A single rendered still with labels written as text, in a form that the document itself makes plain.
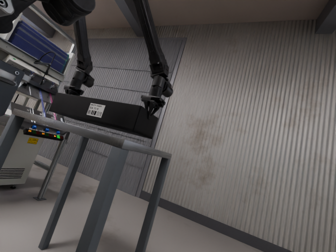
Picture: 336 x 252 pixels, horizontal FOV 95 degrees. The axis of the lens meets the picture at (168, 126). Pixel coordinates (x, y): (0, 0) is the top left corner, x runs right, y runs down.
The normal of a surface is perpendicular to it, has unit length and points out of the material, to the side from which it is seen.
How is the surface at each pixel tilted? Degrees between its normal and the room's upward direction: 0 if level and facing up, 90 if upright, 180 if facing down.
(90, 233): 90
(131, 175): 90
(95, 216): 90
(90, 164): 90
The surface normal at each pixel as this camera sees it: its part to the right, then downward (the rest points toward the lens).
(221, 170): -0.31, -0.26
